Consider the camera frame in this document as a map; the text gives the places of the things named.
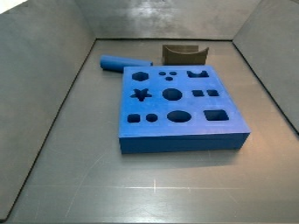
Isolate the blue cylinder peg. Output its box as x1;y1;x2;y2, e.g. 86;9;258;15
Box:
99;55;154;72

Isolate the blue foam shape-sorter block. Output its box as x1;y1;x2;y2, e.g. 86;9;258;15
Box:
119;66;250;153

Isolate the dark curved cradle stand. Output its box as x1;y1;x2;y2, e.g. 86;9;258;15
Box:
163;45;210;66

